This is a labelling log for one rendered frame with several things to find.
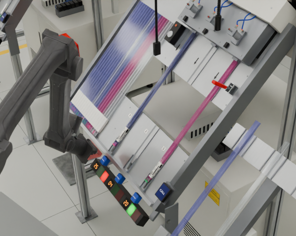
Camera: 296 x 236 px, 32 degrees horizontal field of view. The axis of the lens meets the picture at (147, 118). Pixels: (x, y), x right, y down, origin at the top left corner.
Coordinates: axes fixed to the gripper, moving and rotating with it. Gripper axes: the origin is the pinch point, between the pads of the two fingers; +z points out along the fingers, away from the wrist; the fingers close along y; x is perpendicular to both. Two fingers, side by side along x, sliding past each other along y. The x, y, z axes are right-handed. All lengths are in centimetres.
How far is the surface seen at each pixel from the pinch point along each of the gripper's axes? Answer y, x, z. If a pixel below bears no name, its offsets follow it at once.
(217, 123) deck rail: -31.3, -35.9, 2.4
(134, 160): -12.9, -7.7, 2.6
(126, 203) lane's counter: -19.9, 5.4, 4.0
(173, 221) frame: -37.3, -2.3, 7.4
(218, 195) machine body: -26.6, -11.6, 36.4
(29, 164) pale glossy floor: 89, 57, 49
